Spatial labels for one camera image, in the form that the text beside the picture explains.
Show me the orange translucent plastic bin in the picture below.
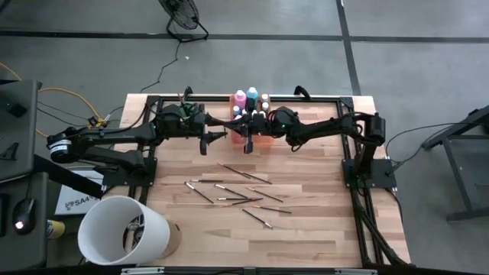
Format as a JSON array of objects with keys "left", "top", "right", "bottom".
[{"left": 229, "top": 93, "right": 274, "bottom": 149}]

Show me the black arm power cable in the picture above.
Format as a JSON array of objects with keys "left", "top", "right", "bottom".
[{"left": 384, "top": 121, "right": 471, "bottom": 177}]

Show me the black side desk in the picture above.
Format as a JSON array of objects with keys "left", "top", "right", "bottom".
[{"left": 0, "top": 171, "right": 50, "bottom": 270}]

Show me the dark paintbrush gold ferrule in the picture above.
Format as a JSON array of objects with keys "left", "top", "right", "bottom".
[
  {"left": 246, "top": 186, "right": 284, "bottom": 203},
  {"left": 251, "top": 205, "right": 293, "bottom": 215},
  {"left": 222, "top": 197, "right": 264, "bottom": 208}
]

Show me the white sign board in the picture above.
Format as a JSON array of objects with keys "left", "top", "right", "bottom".
[{"left": 54, "top": 169, "right": 107, "bottom": 216}]

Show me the dark grey equipment case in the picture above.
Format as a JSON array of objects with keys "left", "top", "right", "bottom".
[{"left": 0, "top": 78, "right": 44, "bottom": 183}]

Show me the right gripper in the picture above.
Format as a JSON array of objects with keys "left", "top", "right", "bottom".
[{"left": 236, "top": 99, "right": 303, "bottom": 154}]

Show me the yellow blue can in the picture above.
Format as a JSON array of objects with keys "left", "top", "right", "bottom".
[{"left": 47, "top": 218, "right": 66, "bottom": 241}]

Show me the black diagonal desk bar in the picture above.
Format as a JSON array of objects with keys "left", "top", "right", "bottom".
[{"left": 33, "top": 154, "right": 105, "bottom": 200}]

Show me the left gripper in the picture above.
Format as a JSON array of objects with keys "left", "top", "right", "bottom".
[{"left": 152, "top": 103, "right": 246, "bottom": 156}]

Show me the black computer mouse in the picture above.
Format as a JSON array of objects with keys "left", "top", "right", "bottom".
[{"left": 11, "top": 196, "right": 37, "bottom": 235}]

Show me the yellow power cable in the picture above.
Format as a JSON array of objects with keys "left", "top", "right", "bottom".
[{"left": 0, "top": 62, "right": 101, "bottom": 141}]

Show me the black aluminium rig frame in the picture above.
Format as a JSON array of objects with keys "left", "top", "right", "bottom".
[{"left": 128, "top": 94, "right": 412, "bottom": 268}]

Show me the black floor cable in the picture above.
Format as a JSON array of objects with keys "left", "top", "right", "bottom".
[{"left": 36, "top": 99, "right": 95, "bottom": 127}]

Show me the silver bracket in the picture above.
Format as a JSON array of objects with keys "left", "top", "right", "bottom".
[
  {"left": 120, "top": 267, "right": 166, "bottom": 275},
  {"left": 334, "top": 267, "right": 378, "bottom": 275}
]

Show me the black floor fan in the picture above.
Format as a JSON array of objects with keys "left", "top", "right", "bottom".
[{"left": 157, "top": 0, "right": 210, "bottom": 44}]

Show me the black fan cable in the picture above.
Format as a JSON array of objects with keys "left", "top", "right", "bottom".
[{"left": 139, "top": 40, "right": 181, "bottom": 94}]

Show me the yellow cable plug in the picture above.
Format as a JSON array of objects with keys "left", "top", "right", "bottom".
[{"left": 86, "top": 115, "right": 107, "bottom": 133}]

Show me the black metal stand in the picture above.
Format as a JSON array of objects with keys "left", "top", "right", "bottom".
[{"left": 421, "top": 103, "right": 489, "bottom": 223}]

